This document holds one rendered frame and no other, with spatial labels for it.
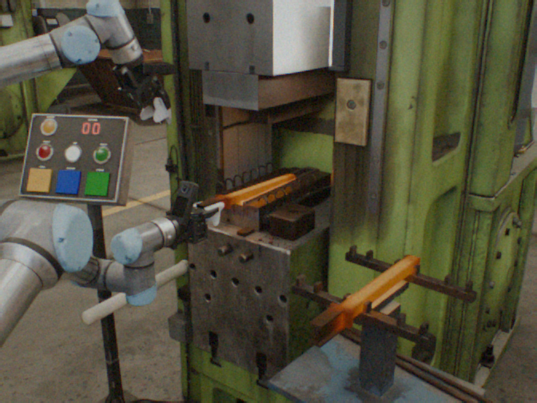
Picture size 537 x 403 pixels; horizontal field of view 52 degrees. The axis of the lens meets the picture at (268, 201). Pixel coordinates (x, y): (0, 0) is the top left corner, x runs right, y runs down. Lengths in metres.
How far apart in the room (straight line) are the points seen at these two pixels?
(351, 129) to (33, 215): 0.84
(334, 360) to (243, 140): 0.84
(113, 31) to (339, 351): 0.95
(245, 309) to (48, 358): 1.37
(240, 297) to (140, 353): 1.16
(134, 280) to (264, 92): 0.60
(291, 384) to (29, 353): 1.79
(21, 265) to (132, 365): 1.74
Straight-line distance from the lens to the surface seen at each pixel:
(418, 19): 1.43
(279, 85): 1.58
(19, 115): 6.35
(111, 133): 1.84
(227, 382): 1.89
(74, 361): 2.78
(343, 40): 1.47
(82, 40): 1.23
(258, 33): 1.48
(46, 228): 1.00
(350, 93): 1.49
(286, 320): 1.59
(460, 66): 1.79
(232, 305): 1.70
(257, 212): 1.59
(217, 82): 1.58
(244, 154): 1.92
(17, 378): 2.76
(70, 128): 1.92
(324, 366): 1.39
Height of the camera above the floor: 1.54
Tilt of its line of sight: 20 degrees down
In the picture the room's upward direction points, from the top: straight up
